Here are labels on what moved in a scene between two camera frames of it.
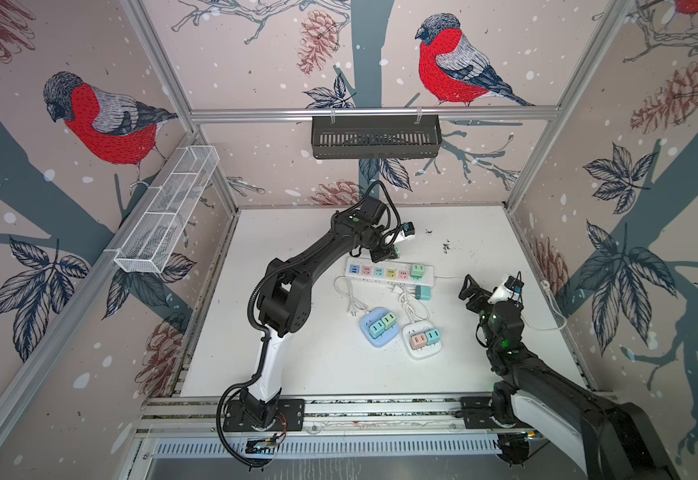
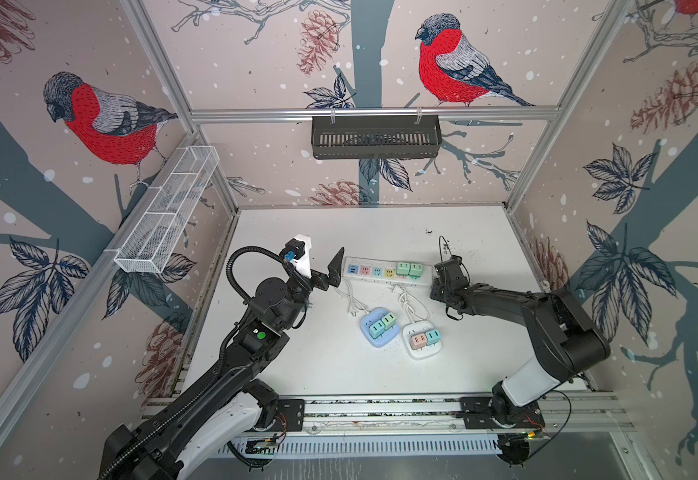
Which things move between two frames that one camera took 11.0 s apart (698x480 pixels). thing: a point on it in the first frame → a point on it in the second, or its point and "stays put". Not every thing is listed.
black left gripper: [385, 253] → [333, 277]
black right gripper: [483, 297] → [435, 287]
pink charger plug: [418, 341] stays put
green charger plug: [417, 272] stays put
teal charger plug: [432, 337] stays put
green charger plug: [389, 320] stays put
